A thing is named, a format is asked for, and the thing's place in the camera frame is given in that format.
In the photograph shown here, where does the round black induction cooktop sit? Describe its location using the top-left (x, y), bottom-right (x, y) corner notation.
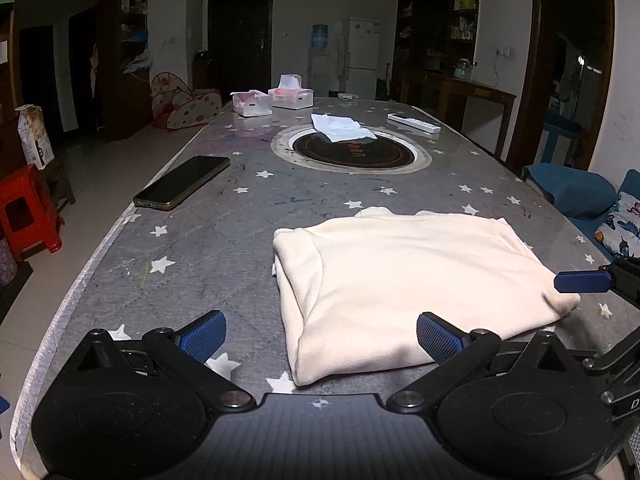
top-left (271, 124), bottom-right (432, 175)

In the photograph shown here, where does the butterfly print cushion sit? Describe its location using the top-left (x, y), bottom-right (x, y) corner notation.
top-left (593, 190), bottom-right (640, 260)

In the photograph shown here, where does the pink plastic box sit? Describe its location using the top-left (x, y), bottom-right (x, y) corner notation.
top-left (230, 89), bottom-right (273, 118)

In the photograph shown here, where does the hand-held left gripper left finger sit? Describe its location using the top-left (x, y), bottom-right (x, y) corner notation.
top-left (65, 309), bottom-right (256, 409)

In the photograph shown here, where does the tall wooden display cabinet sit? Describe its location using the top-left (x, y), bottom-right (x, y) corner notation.
top-left (391, 0), bottom-right (482, 101)

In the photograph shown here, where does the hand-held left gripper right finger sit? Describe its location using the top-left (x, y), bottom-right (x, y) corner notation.
top-left (387, 311), bottom-right (576, 409)

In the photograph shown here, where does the white remote control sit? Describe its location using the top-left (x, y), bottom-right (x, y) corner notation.
top-left (387, 112), bottom-right (442, 134)

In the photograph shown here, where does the white water dispenser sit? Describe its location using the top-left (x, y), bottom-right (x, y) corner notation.
top-left (308, 50), bottom-right (331, 98)

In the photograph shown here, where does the blue sofa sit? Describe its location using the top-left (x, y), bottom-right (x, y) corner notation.
top-left (521, 162), bottom-right (640, 261)

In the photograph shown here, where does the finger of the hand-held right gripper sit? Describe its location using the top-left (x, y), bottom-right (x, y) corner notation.
top-left (582, 332), bottom-right (640, 406)
top-left (554, 255), bottom-right (640, 305)

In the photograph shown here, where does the crumpled white tissue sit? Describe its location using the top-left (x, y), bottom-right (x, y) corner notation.
top-left (310, 112), bottom-right (378, 143)

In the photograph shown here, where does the grey star table cover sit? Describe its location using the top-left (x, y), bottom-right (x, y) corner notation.
top-left (10, 97), bottom-right (640, 480)

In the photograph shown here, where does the black smartphone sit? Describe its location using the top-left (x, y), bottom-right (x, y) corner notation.
top-left (132, 155), bottom-right (232, 212)

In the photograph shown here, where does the white paper carton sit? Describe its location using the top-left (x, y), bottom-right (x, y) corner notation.
top-left (16, 104), bottom-right (56, 171)

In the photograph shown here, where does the dark wooden shelf unit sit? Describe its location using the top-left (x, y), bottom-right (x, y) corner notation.
top-left (97, 0), bottom-right (151, 141)

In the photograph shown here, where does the cream sweater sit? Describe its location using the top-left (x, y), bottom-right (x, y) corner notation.
top-left (272, 206), bottom-right (582, 387)

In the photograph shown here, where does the wooden side table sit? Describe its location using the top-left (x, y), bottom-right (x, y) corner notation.
top-left (400, 70), bottom-right (517, 161)

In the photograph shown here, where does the pink white tissue box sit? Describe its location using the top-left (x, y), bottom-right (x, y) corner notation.
top-left (268, 74), bottom-right (315, 110)

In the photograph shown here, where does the white refrigerator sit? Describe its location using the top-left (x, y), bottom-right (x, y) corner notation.
top-left (347, 16), bottom-right (381, 101)

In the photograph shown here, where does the dark wooden door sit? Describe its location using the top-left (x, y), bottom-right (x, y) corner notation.
top-left (206, 0), bottom-right (275, 98)

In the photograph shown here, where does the red plastic stool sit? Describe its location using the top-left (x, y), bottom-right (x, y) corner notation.
top-left (0, 164), bottom-right (65, 262)

